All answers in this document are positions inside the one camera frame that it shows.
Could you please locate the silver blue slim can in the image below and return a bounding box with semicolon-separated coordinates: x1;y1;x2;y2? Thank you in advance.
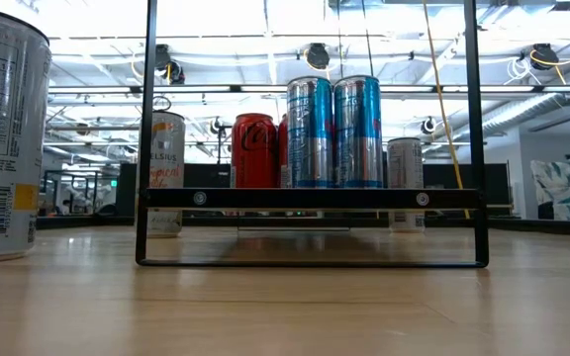
286;75;334;189
332;74;384;189

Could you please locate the white tall Celsius can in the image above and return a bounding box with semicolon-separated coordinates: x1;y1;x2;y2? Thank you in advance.
0;5;52;264
386;136;426;233
145;109;187;238

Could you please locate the wooden shelf with black frames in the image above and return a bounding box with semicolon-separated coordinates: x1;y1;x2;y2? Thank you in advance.
134;0;490;269

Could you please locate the long ceiling light strip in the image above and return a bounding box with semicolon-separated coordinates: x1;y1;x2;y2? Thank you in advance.
47;83;570;95

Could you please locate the yellow hanging cable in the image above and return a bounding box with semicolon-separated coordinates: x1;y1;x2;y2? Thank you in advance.
422;0;470;220

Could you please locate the black background workstation frame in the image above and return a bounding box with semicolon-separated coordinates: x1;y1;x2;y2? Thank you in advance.
41;169;120;218

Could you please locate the silver ventilation duct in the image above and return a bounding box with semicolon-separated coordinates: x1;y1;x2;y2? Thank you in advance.
450;93;546;144

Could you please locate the black aluminium table frame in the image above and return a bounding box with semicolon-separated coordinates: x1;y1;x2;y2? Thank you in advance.
35;216;570;236

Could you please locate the white teal wall painting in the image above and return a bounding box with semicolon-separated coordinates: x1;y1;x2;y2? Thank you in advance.
530;156;570;223

